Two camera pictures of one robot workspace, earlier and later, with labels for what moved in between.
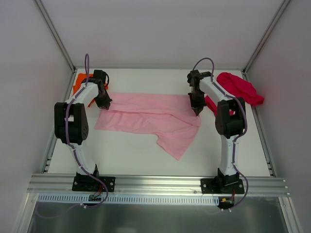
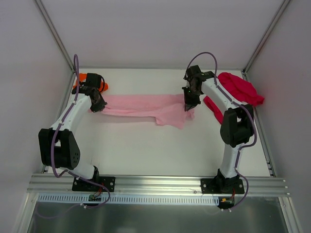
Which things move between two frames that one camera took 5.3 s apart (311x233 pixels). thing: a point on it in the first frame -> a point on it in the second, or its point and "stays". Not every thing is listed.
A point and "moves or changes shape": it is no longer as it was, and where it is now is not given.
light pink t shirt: [170, 117] moves or changes shape
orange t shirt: [81, 78] stays
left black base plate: [89, 183] stays
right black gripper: [197, 104] -> [190, 96]
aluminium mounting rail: [156, 185] stays
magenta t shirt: [235, 87] stays
